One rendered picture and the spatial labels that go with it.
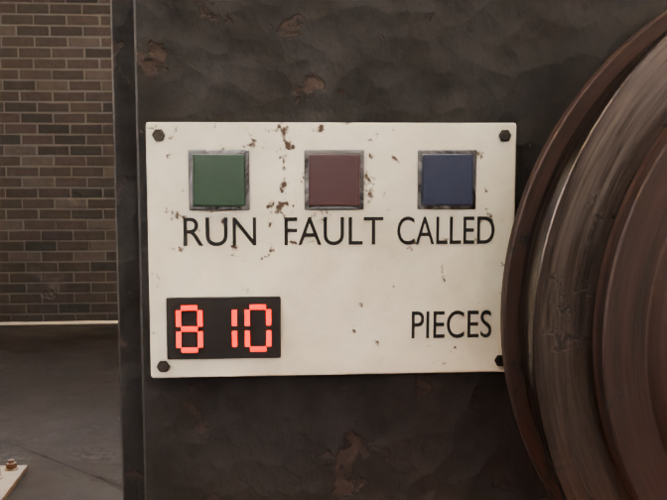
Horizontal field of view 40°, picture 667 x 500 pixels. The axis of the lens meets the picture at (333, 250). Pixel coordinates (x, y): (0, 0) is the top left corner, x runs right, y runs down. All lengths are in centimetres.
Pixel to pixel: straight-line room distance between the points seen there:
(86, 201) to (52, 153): 41
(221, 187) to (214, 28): 11
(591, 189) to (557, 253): 4
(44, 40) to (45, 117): 53
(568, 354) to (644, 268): 7
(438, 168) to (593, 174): 14
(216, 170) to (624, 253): 28
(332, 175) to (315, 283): 8
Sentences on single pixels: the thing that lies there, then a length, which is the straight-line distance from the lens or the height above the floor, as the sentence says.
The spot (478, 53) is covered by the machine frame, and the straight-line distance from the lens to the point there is 68.
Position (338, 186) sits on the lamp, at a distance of 64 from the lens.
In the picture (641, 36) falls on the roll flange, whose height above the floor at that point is 129.
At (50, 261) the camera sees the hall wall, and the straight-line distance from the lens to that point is 683.
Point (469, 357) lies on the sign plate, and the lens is 68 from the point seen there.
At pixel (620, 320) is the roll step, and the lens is 54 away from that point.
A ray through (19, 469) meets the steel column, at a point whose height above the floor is 3.
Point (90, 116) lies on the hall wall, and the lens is 672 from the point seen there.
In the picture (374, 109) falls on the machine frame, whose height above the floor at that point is 125.
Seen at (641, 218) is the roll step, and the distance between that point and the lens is 54.
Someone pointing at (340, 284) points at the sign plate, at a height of 113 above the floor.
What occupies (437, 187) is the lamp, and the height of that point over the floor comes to 119.
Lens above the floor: 122
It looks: 6 degrees down
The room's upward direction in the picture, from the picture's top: straight up
